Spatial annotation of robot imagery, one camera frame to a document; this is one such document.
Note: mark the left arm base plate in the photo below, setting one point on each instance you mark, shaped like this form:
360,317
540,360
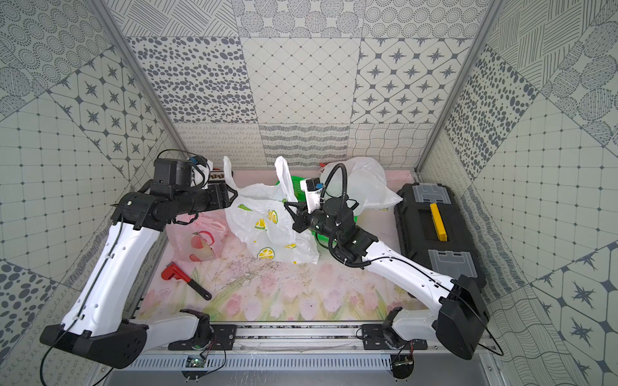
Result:
218,337

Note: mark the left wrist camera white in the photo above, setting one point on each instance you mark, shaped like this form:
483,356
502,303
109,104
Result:
201,170

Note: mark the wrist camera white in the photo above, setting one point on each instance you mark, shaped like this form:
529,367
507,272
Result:
201,170
312,189

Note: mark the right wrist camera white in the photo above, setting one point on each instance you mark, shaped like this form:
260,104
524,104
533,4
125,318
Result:
312,189

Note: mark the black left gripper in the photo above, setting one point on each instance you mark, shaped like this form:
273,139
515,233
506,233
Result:
224,195

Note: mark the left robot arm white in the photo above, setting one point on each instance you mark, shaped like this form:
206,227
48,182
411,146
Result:
94,328

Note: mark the pink peach-print plastic bag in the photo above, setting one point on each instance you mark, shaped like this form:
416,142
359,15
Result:
200,241

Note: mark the red black pipe wrench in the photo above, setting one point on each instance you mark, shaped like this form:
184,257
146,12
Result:
173,271

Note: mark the black toolbox yellow handle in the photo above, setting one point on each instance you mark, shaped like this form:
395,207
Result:
433,233

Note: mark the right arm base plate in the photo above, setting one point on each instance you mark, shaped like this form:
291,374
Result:
375,337

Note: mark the aluminium mounting rail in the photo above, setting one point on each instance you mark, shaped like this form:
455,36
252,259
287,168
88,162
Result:
299,337

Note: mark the floral pink table mat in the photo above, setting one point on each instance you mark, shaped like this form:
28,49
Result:
246,288

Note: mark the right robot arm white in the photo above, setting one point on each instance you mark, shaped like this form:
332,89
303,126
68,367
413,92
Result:
441,294

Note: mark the white lemon-print plastic bag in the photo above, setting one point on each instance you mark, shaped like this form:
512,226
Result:
259,219

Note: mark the green plastic basket tray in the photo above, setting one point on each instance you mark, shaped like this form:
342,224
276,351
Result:
344,225

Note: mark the black terminal strip block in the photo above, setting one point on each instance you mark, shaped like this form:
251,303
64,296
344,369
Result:
216,175

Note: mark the plain white plastic bag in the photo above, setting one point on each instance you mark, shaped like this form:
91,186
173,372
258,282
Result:
367,185

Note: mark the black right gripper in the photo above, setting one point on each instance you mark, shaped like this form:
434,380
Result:
299,217

